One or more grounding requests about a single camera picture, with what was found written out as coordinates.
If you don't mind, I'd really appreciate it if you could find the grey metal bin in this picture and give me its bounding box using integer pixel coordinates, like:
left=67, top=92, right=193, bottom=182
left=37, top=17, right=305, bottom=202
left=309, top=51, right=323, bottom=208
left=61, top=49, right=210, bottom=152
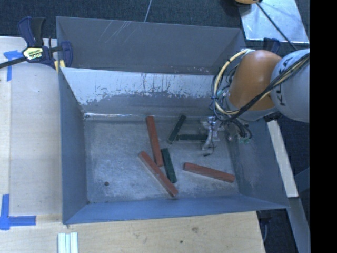
left=55, top=16, right=291, bottom=225

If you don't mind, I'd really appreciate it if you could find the red-brown flat block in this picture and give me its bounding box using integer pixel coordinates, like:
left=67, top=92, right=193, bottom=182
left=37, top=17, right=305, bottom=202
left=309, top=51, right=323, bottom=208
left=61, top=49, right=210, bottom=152
left=183, top=162, right=236, bottom=183
left=138, top=151, right=179, bottom=198
left=145, top=115, right=164, bottom=168

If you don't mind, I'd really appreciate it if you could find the dark green flat block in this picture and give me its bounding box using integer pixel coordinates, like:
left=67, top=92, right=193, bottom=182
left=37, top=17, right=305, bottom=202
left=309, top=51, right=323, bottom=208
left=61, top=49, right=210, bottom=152
left=160, top=148, right=178, bottom=184
left=167, top=114, right=187, bottom=144
left=178, top=133, right=209, bottom=142

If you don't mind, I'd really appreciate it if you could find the pale wood board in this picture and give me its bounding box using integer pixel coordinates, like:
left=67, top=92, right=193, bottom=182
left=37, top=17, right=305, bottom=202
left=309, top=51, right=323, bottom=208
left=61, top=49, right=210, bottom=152
left=8, top=65, right=64, bottom=216

